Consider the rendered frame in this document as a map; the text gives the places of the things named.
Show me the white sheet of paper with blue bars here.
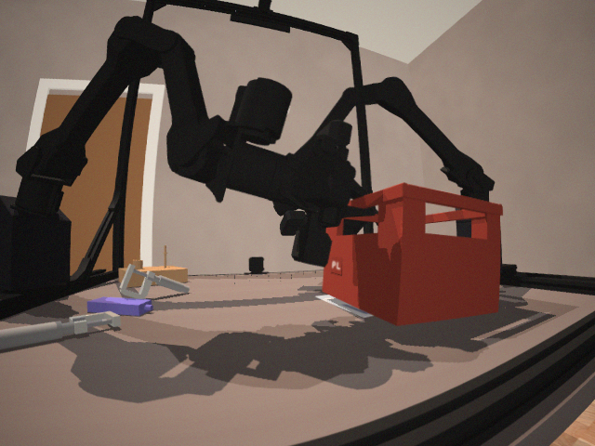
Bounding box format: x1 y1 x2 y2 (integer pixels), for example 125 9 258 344
317 295 374 318

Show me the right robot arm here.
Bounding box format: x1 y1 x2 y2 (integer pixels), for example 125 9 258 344
10 16 356 218

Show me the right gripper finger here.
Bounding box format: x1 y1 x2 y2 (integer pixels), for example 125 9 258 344
322 205 376 228
350 179 369 200

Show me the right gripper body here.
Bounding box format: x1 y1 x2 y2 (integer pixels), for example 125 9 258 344
264 120 352 267

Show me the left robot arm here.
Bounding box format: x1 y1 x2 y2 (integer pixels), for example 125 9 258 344
294 77 495 202

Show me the red plastic crate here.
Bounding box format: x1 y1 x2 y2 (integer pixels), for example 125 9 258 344
323 183 503 326

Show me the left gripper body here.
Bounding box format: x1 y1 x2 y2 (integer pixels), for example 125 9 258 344
280 210 366 236

